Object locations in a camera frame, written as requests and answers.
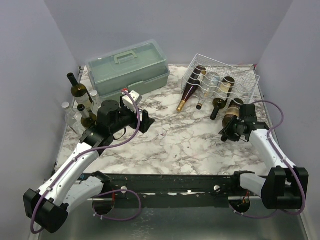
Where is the green wine bottle white label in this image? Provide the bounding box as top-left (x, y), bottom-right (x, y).
top-left (66, 72), bottom-right (93, 112)

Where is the green bottle cream label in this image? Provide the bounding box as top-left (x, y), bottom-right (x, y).
top-left (210, 76), bottom-right (235, 120)

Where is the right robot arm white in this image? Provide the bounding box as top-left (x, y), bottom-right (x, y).
top-left (219, 100), bottom-right (309, 215)

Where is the dark bottle tan label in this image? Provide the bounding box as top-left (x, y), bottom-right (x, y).
top-left (77, 104), bottom-right (97, 129)

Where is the green bottle silver neck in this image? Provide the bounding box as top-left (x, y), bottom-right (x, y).
top-left (222, 98), bottom-right (244, 128)

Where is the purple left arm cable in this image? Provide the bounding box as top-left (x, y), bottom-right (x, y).
top-left (29, 89), bottom-right (142, 235)

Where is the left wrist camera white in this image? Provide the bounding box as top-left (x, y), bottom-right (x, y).
top-left (121, 88), bottom-right (143, 114)

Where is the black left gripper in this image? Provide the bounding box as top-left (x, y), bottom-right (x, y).
top-left (110, 96), bottom-right (155, 135)

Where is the red wine bottle gold cap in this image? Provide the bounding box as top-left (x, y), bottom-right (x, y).
top-left (176, 65), bottom-right (207, 112)

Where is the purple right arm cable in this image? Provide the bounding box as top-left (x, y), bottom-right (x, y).
top-left (229, 100), bottom-right (307, 219)

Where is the green plastic toolbox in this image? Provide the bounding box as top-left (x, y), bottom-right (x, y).
top-left (86, 39), bottom-right (170, 101)

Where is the white wire wine rack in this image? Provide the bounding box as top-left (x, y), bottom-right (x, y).
top-left (181, 54), bottom-right (260, 104)

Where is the clear bottle white cap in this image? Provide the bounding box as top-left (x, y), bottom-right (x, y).
top-left (90, 90), bottom-right (102, 116)

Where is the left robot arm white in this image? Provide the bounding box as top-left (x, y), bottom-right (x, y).
top-left (23, 100), bottom-right (155, 233)

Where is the clear bottle black gold cap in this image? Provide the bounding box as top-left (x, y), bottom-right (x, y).
top-left (196, 71), bottom-right (221, 110)

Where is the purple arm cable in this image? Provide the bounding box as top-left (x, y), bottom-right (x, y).
top-left (29, 89), bottom-right (142, 235)
top-left (229, 100), bottom-right (307, 219)

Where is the clear bottle silver cap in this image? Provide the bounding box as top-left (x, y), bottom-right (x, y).
top-left (61, 102), bottom-right (84, 136)

